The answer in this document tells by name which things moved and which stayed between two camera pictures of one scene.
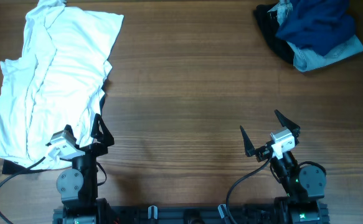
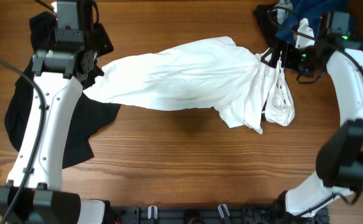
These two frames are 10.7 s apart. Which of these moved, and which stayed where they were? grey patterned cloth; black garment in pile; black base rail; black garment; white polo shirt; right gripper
Moved: white polo shirt; black garment; right gripper
Stayed: grey patterned cloth; black base rail; black garment in pile
